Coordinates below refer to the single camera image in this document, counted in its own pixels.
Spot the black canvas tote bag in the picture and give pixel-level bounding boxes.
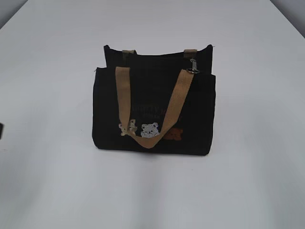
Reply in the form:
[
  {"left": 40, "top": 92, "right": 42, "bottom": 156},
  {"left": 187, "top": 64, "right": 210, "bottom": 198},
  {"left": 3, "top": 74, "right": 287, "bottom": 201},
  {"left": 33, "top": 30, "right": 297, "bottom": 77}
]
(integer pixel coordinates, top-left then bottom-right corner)
[{"left": 92, "top": 45, "right": 216, "bottom": 156}]

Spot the metal zipper pull ring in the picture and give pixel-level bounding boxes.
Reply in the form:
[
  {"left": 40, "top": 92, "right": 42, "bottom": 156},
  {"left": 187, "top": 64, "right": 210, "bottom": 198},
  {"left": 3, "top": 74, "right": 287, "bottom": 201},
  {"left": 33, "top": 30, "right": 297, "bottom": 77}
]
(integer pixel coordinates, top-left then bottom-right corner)
[{"left": 187, "top": 58, "right": 202, "bottom": 74}]

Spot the dark object at left edge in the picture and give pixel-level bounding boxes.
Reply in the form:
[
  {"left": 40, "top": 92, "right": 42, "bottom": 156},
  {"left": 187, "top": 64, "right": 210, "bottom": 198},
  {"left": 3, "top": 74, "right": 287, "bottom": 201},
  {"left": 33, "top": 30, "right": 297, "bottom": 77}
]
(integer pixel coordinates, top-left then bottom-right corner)
[{"left": 0, "top": 123, "right": 4, "bottom": 139}]

